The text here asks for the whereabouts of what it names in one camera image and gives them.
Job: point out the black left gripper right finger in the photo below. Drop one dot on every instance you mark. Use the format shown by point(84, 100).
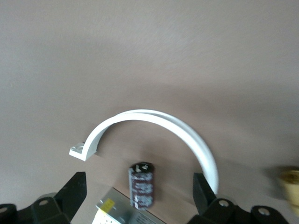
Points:
point(203, 200)

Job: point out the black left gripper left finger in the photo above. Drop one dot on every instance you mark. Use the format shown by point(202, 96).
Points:
point(74, 196)

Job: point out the dark brown cylindrical capacitor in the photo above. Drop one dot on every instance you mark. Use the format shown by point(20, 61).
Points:
point(141, 186)

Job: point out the metal mesh power supply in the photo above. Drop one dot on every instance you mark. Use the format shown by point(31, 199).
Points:
point(112, 210)

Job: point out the brown table cover mat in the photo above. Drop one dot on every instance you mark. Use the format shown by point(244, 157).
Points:
point(140, 46)

